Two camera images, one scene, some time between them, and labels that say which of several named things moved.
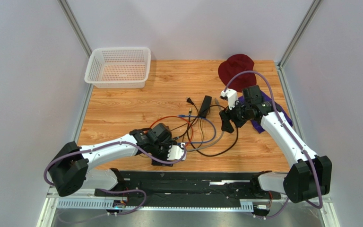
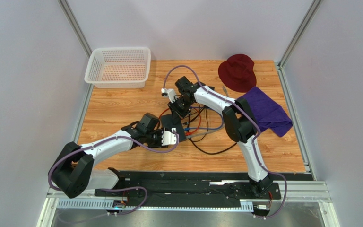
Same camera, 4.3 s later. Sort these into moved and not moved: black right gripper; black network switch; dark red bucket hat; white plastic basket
Moved: black network switch; black right gripper
Not moved: dark red bucket hat; white plastic basket
